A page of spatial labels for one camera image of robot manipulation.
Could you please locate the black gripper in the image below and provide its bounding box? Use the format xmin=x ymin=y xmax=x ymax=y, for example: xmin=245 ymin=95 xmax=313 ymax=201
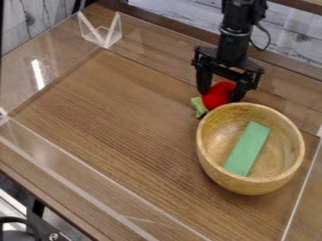
xmin=191 ymin=45 xmax=265 ymax=103

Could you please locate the red plush fruit green stem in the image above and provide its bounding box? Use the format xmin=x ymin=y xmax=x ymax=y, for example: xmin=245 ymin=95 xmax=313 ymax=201
xmin=191 ymin=81 xmax=237 ymax=119

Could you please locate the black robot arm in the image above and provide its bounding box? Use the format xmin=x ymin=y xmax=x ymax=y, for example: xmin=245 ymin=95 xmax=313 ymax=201
xmin=191 ymin=0 xmax=270 ymax=102

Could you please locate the wooden bowl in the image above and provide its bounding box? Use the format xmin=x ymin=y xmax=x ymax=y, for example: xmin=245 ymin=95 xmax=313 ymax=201
xmin=197 ymin=103 xmax=306 ymax=196

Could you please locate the green rectangular block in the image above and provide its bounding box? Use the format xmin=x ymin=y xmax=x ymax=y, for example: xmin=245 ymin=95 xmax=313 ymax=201
xmin=223 ymin=121 xmax=270 ymax=176

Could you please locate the clear acrylic corner bracket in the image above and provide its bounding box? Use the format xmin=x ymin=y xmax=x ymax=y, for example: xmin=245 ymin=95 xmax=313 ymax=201
xmin=76 ymin=12 xmax=122 ymax=49

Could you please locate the clear acrylic tray wall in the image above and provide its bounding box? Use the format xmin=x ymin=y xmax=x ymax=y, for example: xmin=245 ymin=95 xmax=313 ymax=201
xmin=0 ymin=108 xmax=211 ymax=241

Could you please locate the black metal table frame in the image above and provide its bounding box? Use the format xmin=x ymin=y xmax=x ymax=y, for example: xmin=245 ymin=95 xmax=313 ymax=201
xmin=0 ymin=199 xmax=72 ymax=241

